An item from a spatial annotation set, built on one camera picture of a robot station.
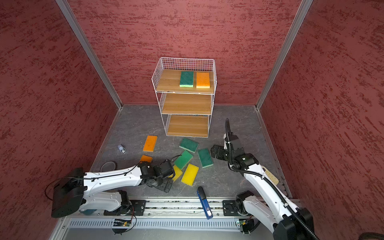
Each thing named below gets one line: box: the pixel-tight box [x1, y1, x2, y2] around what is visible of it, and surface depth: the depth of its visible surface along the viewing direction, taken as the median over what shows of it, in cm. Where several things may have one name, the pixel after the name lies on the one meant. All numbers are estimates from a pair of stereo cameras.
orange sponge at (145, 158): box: [139, 154, 153, 163], surface depth 94 cm
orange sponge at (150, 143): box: [143, 135, 158, 152], surface depth 99 cm
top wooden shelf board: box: [156, 69, 215, 94], surface depth 74 cm
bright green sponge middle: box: [174, 150, 194, 170], surface depth 91 cm
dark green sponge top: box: [179, 137, 199, 153], surface depth 99 cm
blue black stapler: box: [196, 186, 213, 220], surface depth 75 cm
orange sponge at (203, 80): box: [196, 72, 210, 89], surface depth 74 cm
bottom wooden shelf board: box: [167, 114, 209, 137], surface depth 109 cm
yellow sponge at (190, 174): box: [181, 163, 200, 186], surface depth 87 cm
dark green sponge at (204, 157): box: [197, 147, 214, 168], surface depth 93 cm
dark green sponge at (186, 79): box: [179, 71, 194, 88], surface depth 76 cm
